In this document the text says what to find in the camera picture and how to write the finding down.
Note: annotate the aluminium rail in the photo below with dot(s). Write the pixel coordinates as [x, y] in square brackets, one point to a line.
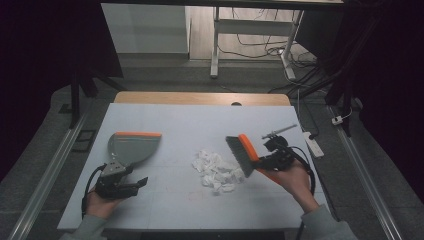
[366, 180]
[46, 180]

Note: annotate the white board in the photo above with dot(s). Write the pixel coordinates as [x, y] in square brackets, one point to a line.
[186, 126]

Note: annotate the orange and grey hand brush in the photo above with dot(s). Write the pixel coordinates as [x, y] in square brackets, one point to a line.
[248, 148]

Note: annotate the white cabinet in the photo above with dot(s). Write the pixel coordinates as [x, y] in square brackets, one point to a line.
[146, 30]

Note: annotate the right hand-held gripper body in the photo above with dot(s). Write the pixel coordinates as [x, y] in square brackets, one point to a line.
[280, 156]

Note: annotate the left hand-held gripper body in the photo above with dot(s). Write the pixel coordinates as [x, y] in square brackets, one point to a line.
[113, 169]

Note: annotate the grey dustpan with orange edge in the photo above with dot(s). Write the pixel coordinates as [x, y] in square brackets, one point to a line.
[133, 148]

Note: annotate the white power strip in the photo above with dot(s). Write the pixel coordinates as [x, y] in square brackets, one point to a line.
[314, 146]

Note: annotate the white desk frame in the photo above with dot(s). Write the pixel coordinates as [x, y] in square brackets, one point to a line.
[253, 26]

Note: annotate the black floor bracket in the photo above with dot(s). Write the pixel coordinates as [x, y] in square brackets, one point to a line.
[84, 140]

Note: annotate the wooden table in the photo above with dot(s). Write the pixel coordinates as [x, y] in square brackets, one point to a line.
[183, 98]

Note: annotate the person's left hand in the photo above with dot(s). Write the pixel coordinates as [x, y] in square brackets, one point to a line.
[100, 206]

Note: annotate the dark curtain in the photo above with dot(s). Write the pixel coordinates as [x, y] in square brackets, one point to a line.
[36, 50]
[393, 83]

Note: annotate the small white plug adapter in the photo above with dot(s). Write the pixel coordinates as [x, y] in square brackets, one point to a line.
[337, 120]

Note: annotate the pile of white paper scraps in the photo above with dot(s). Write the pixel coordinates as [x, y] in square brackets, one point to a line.
[216, 171]

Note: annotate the person's right hand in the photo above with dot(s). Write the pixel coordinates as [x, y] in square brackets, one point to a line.
[295, 181]

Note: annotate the black metal stand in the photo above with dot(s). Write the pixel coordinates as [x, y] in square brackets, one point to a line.
[346, 90]
[75, 100]

